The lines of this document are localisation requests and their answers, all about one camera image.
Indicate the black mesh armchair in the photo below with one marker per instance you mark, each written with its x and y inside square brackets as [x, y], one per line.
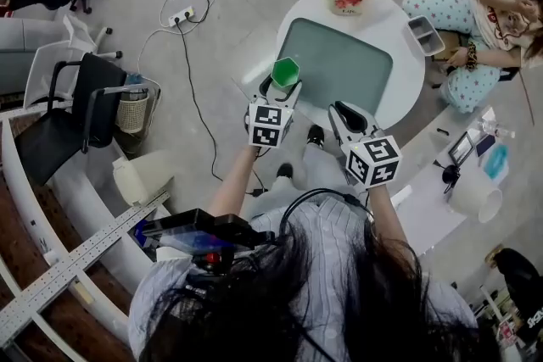
[63, 127]

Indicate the curved white counter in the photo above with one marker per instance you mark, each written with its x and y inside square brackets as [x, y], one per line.
[25, 191]

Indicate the person's left forearm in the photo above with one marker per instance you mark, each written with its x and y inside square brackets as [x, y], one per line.
[231, 182]

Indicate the black headset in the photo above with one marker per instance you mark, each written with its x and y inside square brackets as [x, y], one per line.
[450, 176]

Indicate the white lamp shade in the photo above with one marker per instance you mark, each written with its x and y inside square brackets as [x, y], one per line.
[475, 197]

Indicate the person's striped shirt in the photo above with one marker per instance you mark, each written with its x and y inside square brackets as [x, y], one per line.
[331, 267]

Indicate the cream lidded bin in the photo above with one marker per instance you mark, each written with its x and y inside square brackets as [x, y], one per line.
[138, 178]

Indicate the brown tablet case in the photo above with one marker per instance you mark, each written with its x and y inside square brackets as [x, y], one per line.
[449, 48]

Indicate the round white side table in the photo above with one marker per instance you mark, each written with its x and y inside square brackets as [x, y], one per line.
[403, 55]

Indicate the person's black shoe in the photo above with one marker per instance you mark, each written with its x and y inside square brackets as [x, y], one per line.
[315, 135]
[285, 170]

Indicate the grey sofa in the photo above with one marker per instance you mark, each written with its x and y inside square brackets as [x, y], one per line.
[25, 51]

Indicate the white mesh chair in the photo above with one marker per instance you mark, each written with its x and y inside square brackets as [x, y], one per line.
[46, 63]

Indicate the black tablet screen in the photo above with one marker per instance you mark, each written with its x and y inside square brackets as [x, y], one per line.
[195, 224]

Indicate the perforated metal rail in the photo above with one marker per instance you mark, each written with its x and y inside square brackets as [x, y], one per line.
[85, 250]

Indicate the black picture frame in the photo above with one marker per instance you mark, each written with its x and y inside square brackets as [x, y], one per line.
[461, 148]

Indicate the woven waste basket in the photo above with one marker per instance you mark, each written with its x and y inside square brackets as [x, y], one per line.
[132, 114]

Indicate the long white table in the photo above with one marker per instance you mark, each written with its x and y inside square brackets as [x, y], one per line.
[432, 216]

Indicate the green cup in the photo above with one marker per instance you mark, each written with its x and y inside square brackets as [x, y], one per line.
[285, 72]

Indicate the white divided organiser box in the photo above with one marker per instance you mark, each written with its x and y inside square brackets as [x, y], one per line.
[425, 35]

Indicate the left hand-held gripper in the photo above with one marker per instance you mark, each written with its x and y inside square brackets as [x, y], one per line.
[269, 127]

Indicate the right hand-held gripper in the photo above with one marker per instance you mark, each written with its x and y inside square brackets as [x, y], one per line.
[373, 161]

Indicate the blue packet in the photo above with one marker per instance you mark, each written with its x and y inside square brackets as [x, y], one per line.
[496, 161]

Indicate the person's right forearm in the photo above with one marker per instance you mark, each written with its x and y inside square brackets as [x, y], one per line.
[386, 216]

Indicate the grey-green rectangular tray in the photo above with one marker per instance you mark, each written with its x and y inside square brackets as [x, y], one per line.
[343, 63]

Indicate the white power strip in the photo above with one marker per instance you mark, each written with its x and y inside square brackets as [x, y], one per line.
[181, 16]

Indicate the black visitor chair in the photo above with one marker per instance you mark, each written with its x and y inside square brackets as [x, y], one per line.
[509, 74]

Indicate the person's grey trousers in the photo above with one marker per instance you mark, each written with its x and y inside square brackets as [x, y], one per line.
[314, 169]

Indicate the clear plastic bottle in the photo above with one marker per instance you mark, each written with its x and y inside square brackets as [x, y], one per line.
[494, 129]

